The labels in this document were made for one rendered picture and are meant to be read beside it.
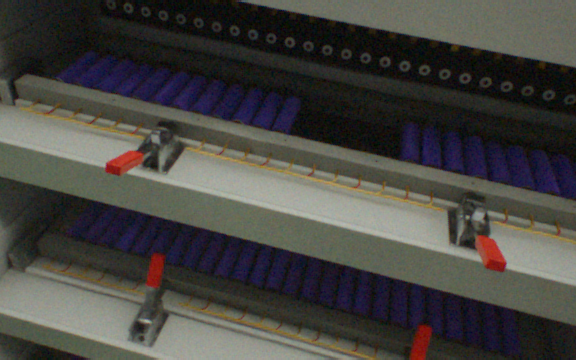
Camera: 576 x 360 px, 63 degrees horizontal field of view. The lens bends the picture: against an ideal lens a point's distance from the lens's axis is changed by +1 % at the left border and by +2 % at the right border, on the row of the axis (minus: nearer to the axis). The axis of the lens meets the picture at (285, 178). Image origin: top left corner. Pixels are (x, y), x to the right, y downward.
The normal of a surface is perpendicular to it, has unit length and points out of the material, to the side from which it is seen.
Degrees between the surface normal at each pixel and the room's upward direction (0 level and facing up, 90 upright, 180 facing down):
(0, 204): 90
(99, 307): 17
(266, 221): 107
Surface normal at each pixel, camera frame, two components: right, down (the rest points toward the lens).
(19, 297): 0.11, -0.76
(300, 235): -0.23, 0.61
